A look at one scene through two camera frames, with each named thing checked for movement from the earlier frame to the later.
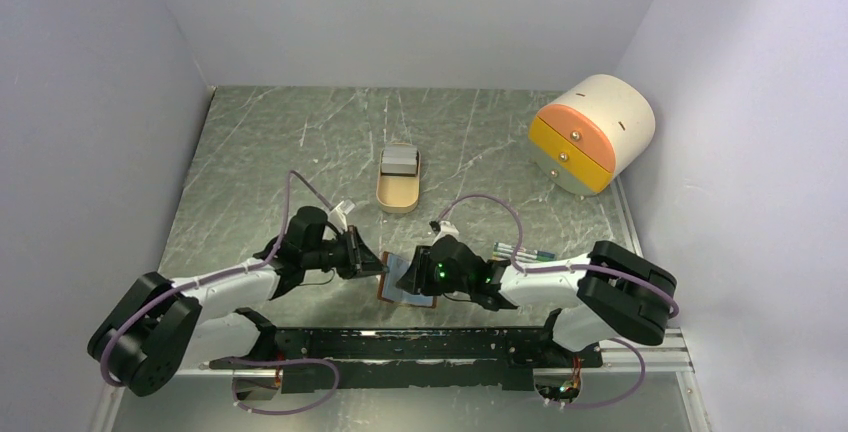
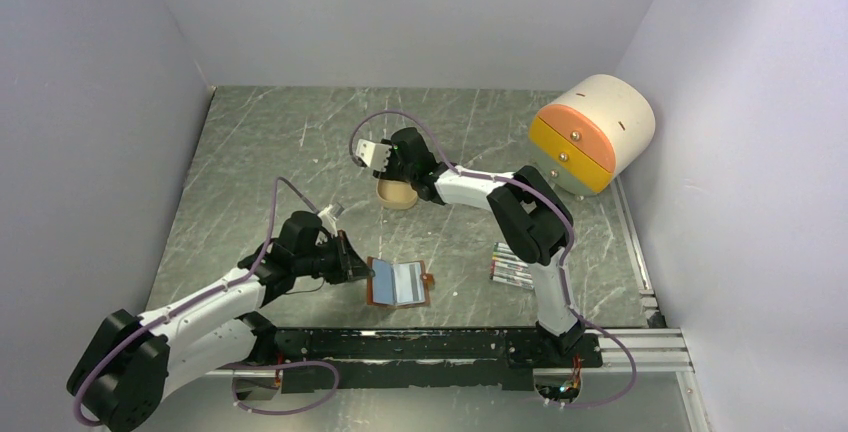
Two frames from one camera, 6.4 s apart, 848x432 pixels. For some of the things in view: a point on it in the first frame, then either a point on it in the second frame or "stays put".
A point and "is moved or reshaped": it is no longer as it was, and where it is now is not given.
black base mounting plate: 418,359 stays put
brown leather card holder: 388,289 is moved or reshaped
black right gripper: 416,278 to 389,172
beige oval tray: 398,193 stays put
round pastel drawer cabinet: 590,131 stays put
